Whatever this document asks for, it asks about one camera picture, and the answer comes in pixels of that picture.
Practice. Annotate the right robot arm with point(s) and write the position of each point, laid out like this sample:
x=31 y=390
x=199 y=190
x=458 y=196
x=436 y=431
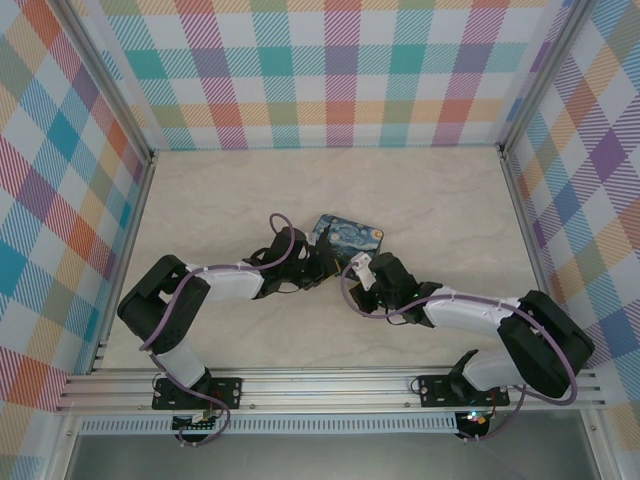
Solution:
x=470 y=312

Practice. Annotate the aluminium side rail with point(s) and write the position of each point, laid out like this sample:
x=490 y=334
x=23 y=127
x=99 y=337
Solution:
x=125 y=260
x=525 y=235

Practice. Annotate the small controller board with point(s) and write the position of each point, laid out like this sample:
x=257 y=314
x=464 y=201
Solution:
x=475 y=419
x=192 y=424

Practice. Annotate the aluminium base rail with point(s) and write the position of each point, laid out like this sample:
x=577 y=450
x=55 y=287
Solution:
x=325 y=387

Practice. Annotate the starry night print tin box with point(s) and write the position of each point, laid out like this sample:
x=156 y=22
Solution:
x=350 y=240

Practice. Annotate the aluminium corner post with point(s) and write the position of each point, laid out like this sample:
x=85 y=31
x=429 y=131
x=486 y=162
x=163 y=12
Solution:
x=107 y=80
x=540 y=75

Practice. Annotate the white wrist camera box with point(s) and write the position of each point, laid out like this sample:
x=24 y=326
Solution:
x=361 y=270

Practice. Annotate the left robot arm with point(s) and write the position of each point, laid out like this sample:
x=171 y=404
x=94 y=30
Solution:
x=225 y=285

